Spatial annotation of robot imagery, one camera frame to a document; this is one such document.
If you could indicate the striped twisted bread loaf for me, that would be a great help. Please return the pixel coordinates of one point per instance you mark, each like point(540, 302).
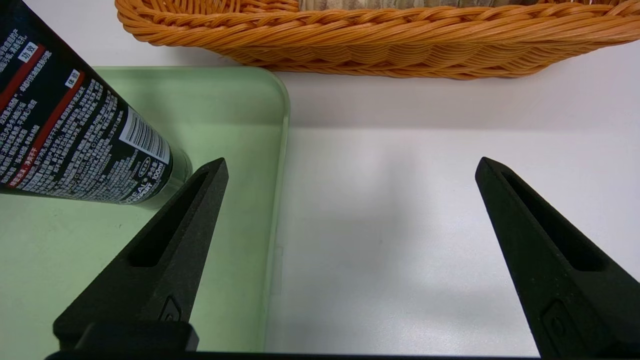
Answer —
point(400, 4)

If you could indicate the orange wicker basket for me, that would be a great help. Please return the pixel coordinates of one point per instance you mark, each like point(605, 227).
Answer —
point(380, 45)

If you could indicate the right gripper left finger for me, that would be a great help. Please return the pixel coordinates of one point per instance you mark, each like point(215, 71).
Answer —
point(160, 270)

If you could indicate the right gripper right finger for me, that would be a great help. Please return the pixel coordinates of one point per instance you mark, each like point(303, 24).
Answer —
point(560, 300)

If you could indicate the light green plastic tray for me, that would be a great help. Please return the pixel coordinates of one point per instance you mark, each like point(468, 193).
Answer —
point(225, 110)

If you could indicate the black cosmetic tube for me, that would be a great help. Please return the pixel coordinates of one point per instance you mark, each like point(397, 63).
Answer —
point(75, 135)

